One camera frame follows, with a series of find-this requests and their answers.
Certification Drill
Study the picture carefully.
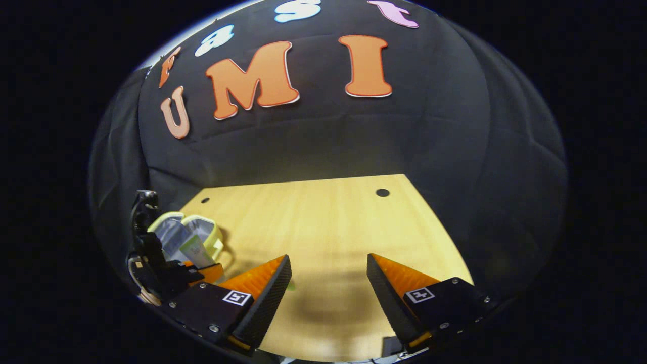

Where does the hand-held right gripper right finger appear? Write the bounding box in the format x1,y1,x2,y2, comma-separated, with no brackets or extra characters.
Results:
367,253,498,354

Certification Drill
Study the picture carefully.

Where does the pale yellow suitcase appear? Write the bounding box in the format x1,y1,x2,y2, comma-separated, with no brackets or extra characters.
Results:
148,211,226,269

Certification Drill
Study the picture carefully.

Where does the black backdrop cloth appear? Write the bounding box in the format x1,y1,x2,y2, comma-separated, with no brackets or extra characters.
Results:
88,0,567,304

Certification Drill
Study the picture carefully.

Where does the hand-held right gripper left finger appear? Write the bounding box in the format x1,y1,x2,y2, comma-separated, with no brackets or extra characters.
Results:
161,254,293,357

